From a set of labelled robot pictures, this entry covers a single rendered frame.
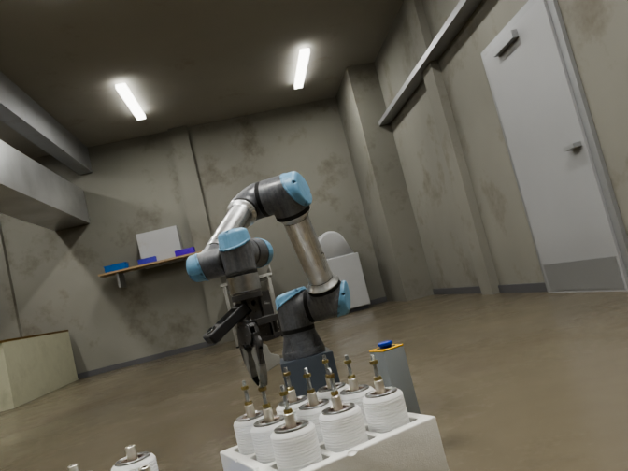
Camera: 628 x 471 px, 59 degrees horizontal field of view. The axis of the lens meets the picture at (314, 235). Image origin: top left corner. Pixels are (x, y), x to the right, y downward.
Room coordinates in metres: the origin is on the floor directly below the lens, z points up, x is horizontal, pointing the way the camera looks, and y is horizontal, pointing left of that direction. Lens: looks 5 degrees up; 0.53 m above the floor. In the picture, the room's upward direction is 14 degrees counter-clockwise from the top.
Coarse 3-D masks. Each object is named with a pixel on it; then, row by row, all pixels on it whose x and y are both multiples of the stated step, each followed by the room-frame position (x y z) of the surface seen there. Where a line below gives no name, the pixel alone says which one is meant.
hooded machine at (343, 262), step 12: (324, 240) 8.26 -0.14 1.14; (336, 240) 8.30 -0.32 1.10; (324, 252) 8.26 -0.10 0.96; (336, 252) 8.29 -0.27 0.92; (348, 252) 8.32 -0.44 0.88; (336, 264) 8.24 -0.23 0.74; (348, 264) 8.28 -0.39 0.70; (360, 264) 8.31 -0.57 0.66; (348, 276) 8.27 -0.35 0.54; (360, 276) 8.30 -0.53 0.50; (360, 288) 8.29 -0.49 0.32; (360, 300) 8.28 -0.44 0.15
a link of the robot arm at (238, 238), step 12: (240, 228) 1.27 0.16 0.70; (228, 240) 1.26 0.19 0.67; (240, 240) 1.26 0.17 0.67; (252, 240) 1.33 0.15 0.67; (228, 252) 1.26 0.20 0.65; (240, 252) 1.26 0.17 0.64; (252, 252) 1.29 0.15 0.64; (228, 264) 1.26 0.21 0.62; (240, 264) 1.26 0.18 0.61; (252, 264) 1.28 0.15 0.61; (228, 276) 1.27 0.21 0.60
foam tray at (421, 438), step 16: (416, 416) 1.30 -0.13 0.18; (432, 416) 1.27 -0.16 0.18; (368, 432) 1.27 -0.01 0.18; (400, 432) 1.22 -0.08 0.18; (416, 432) 1.24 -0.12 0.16; (432, 432) 1.26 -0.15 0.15; (352, 448) 1.18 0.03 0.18; (368, 448) 1.18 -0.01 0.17; (384, 448) 1.20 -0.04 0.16; (400, 448) 1.22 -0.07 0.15; (416, 448) 1.23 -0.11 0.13; (432, 448) 1.25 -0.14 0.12; (224, 464) 1.40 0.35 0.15; (240, 464) 1.28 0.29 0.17; (256, 464) 1.23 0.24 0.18; (272, 464) 1.21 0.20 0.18; (320, 464) 1.13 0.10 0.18; (336, 464) 1.14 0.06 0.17; (352, 464) 1.16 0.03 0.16; (368, 464) 1.17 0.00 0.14; (384, 464) 1.19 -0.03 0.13; (400, 464) 1.21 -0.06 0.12; (416, 464) 1.23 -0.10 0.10; (432, 464) 1.25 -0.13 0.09
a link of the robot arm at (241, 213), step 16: (240, 192) 1.71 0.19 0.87; (240, 208) 1.64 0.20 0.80; (256, 208) 1.69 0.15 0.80; (224, 224) 1.54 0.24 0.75; (240, 224) 1.58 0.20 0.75; (192, 256) 1.42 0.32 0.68; (208, 256) 1.39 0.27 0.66; (192, 272) 1.40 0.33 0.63; (208, 272) 1.40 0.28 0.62; (224, 272) 1.39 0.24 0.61
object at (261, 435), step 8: (272, 424) 1.25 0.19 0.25; (280, 424) 1.25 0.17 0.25; (256, 432) 1.25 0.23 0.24; (264, 432) 1.24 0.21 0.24; (272, 432) 1.24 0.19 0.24; (256, 440) 1.25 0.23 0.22; (264, 440) 1.24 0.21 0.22; (256, 448) 1.26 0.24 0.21; (264, 448) 1.24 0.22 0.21; (272, 448) 1.24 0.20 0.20; (256, 456) 1.27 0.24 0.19; (264, 456) 1.24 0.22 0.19; (272, 456) 1.24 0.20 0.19
